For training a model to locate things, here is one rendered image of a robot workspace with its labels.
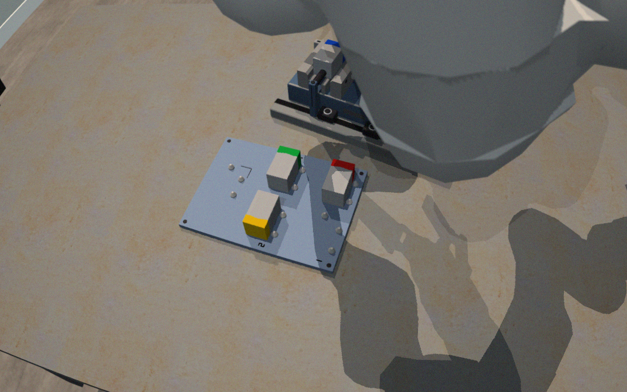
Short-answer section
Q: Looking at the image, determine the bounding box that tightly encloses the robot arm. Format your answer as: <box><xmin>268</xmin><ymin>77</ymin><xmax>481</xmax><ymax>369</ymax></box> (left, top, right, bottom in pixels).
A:
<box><xmin>213</xmin><ymin>0</ymin><xmax>627</xmax><ymax>183</ymax></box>

